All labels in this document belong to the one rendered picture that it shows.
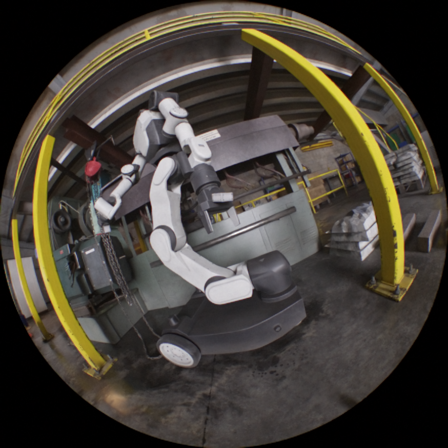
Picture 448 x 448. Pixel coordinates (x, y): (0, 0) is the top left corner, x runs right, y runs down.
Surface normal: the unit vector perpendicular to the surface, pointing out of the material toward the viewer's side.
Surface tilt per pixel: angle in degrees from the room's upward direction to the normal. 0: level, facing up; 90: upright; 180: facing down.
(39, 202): 90
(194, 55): 180
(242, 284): 90
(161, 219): 90
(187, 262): 90
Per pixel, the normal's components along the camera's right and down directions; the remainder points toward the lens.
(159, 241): -0.19, 0.04
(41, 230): 0.93, -0.37
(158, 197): -0.09, 0.46
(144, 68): 0.37, 0.93
